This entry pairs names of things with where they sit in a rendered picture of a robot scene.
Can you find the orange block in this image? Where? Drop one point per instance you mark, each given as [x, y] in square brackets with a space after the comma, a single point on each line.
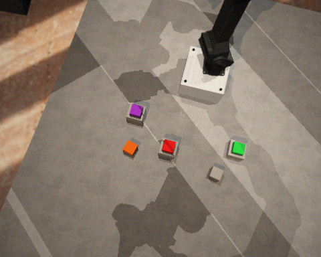
[130, 148]

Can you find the red button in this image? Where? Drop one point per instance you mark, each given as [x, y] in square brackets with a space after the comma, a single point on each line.
[168, 148]

